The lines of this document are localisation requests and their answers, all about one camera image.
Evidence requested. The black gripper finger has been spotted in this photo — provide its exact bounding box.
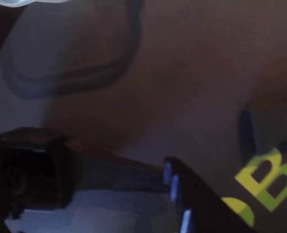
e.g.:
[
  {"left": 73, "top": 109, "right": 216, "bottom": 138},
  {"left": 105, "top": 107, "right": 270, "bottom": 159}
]
[{"left": 162, "top": 156, "right": 258, "bottom": 233}]

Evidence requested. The grey mat with WOWROBO print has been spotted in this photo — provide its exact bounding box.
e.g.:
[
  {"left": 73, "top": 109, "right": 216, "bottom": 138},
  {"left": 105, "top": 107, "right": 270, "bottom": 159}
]
[{"left": 0, "top": 0, "right": 287, "bottom": 233}]

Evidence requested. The clear plastic square container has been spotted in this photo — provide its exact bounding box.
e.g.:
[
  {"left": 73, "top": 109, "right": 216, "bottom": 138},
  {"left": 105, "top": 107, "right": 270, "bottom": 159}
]
[{"left": 0, "top": 0, "right": 70, "bottom": 8}]

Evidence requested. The black printed gripper jaw part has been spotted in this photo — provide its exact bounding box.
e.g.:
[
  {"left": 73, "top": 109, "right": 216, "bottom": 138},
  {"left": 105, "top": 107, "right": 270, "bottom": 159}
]
[{"left": 0, "top": 127, "right": 170, "bottom": 220}]

